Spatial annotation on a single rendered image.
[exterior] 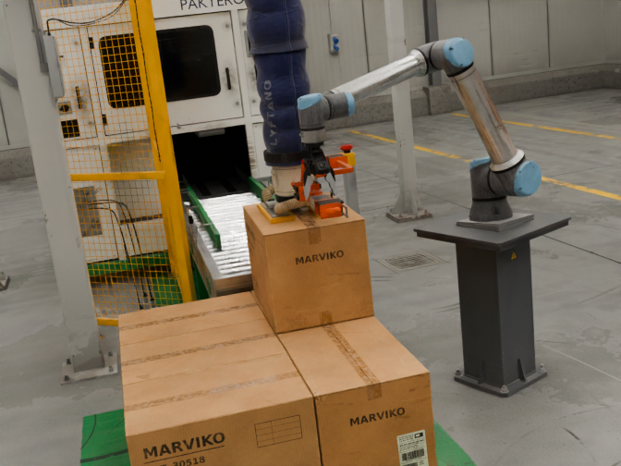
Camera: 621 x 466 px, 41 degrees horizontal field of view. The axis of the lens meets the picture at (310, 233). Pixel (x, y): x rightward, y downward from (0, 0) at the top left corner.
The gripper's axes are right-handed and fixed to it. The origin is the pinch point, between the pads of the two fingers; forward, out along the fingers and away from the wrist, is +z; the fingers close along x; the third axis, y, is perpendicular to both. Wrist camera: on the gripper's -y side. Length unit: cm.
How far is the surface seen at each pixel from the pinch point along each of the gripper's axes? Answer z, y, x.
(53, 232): 28, 144, 110
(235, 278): 48, 74, 28
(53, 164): -7, 144, 104
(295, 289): 36.7, 9.1, 12.1
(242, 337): 53, 13, 34
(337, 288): 39.3, 8.9, -4.6
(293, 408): 56, -51, 28
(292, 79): -41, 32, -1
